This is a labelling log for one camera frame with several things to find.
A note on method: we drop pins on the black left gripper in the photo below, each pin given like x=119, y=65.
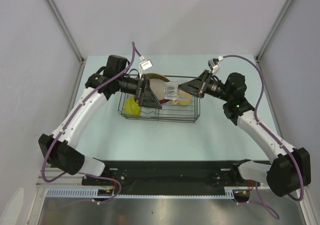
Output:
x=144, y=96

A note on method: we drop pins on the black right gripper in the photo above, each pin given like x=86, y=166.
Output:
x=198, y=86

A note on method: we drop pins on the beige mug yellow handle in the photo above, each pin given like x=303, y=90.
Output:
x=184, y=99

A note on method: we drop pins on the red rimmed round plate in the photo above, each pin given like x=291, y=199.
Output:
x=158, y=87

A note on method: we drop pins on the yellow green bowl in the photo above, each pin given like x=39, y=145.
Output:
x=131, y=107

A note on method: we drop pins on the clear plastic cup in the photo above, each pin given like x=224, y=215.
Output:
x=171, y=89

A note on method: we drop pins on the dark wire dish rack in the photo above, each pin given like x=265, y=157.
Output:
x=169, y=112

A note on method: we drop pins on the beige bird pattern plate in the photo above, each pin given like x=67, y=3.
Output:
x=157, y=76

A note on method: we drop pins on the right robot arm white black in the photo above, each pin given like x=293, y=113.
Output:
x=243, y=115

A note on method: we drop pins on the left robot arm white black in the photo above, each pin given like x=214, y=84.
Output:
x=60, y=147

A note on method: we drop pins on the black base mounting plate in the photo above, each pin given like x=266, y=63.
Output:
x=218, y=173

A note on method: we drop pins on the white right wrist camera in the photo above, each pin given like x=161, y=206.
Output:
x=214, y=64

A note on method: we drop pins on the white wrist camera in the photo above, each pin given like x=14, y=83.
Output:
x=143, y=65
x=214, y=64

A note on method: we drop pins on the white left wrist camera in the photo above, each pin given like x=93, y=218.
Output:
x=143, y=65

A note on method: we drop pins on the aluminium front rail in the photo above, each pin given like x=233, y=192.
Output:
x=276, y=180

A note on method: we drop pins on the right aluminium frame post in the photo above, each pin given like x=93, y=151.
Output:
x=274, y=28

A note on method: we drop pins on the aluminium frame post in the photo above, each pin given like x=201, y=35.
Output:
x=274, y=28
x=64, y=29

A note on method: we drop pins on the left aluminium frame post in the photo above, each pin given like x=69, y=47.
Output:
x=64, y=29

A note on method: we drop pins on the white slotted cable duct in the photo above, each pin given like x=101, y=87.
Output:
x=100, y=193

